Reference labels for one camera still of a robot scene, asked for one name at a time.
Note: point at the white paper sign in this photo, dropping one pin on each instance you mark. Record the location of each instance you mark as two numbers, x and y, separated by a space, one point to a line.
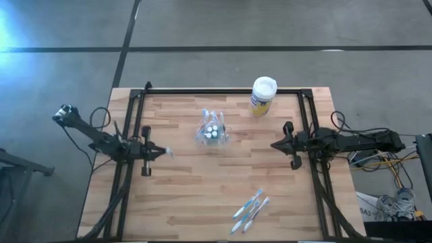
366 211

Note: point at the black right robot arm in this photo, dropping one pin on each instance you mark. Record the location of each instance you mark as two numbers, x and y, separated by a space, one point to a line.
364 141

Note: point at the black metal rig frame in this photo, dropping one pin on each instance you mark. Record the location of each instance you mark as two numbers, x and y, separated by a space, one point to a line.
219 91

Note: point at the black power strip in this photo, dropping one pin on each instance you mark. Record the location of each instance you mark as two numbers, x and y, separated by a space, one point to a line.
366 158

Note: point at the black floor case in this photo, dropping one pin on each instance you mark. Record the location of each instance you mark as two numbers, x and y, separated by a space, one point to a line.
398 233

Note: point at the person's shoe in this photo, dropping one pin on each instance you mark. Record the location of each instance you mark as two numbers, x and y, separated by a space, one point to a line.
386 204
406 199

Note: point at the small blue mouthwash bottle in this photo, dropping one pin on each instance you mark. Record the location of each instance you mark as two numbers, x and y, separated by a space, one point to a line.
215 127
209 129
214 134
208 135

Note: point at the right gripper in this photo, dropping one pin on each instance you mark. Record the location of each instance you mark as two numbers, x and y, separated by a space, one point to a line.
306 141

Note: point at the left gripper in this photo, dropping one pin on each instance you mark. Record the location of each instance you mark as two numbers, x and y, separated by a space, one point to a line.
135 150

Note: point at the Lysol wipes canister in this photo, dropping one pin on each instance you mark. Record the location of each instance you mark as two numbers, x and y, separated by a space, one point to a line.
262 98

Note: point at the clear plastic organizer holder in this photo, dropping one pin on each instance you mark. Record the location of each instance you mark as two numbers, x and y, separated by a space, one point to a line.
223 140

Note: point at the black floor stand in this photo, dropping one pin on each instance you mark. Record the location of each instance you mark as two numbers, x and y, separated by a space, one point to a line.
23 164

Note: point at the pile of blue toothbrushes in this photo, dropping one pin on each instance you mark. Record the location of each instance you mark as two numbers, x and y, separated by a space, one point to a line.
255 215

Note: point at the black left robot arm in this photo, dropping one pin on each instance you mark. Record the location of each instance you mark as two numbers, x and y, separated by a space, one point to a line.
98 138

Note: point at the black side desk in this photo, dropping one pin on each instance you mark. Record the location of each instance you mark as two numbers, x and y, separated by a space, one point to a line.
426 162

